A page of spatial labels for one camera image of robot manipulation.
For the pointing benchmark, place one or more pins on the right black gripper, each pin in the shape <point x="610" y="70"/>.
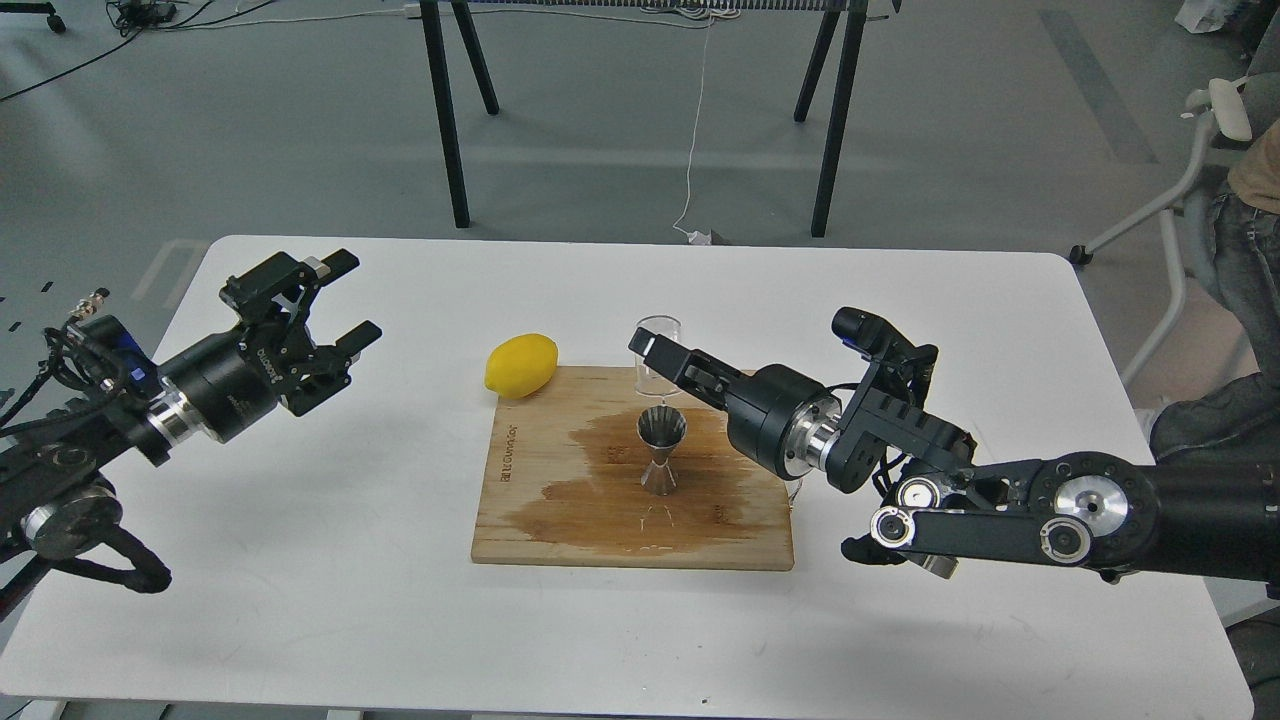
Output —
<point x="772" y="414"/>

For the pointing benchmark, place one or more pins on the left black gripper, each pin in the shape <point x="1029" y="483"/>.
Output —
<point x="216" y="387"/>

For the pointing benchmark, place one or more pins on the steel double jigger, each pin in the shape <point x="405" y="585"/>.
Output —
<point x="661" y="428"/>

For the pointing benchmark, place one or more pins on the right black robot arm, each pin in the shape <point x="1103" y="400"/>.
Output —
<point x="1083" y="510"/>

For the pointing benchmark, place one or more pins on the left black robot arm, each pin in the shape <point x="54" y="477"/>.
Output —
<point x="98" y="395"/>

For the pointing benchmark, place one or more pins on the wooden cutting board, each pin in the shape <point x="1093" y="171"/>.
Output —
<point x="562" y="486"/>

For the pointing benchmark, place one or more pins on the yellow lemon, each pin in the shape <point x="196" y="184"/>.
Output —
<point x="521" y="365"/>

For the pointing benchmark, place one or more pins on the white office chair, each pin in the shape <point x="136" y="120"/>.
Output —
<point x="1227" y="115"/>

